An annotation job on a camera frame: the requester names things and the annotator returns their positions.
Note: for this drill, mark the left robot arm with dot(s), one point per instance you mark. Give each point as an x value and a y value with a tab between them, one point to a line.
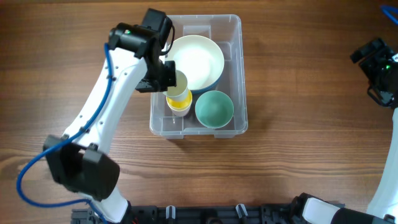
79	159

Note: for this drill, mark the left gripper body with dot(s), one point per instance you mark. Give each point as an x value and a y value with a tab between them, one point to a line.
159	75

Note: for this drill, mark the mint green bowl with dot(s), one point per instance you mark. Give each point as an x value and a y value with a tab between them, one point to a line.
214	109

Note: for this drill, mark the cream plastic cup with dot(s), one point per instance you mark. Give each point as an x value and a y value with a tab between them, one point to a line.
180	91

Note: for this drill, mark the pink plastic cup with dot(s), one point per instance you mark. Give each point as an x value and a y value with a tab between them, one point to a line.
180	112

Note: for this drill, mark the yellow plastic cup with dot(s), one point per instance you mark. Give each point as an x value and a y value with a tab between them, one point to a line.
180	105

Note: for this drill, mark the cream white bowl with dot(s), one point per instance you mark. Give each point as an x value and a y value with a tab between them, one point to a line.
196	56

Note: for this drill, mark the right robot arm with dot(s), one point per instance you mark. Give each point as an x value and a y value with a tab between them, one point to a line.
382	206

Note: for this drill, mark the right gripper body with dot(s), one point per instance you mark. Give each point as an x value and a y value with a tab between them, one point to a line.
380	68

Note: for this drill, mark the clear plastic storage container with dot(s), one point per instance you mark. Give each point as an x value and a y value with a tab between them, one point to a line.
225	30

